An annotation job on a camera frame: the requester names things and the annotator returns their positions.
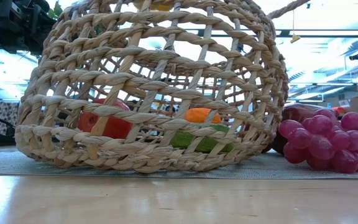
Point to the green wrinkled cucumber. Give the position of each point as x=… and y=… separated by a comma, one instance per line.
x=182, y=140

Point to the patterned cloth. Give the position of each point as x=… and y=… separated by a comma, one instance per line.
x=3, y=115

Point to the dark red apple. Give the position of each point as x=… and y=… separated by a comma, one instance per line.
x=300, y=111

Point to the orange fruit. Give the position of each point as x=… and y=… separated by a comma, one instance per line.
x=199, y=115

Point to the small red background item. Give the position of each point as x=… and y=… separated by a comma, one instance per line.
x=339, y=110

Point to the grey woven placemat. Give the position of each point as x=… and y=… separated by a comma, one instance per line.
x=259, y=169

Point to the purple grape bunch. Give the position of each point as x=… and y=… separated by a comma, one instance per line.
x=322, y=146

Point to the black ceiling fixture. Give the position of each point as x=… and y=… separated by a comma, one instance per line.
x=356, y=56

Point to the yellow hanging tag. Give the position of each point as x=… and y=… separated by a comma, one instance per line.
x=295, y=38

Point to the black overhead rail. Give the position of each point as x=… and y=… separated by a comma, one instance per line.
x=322, y=33

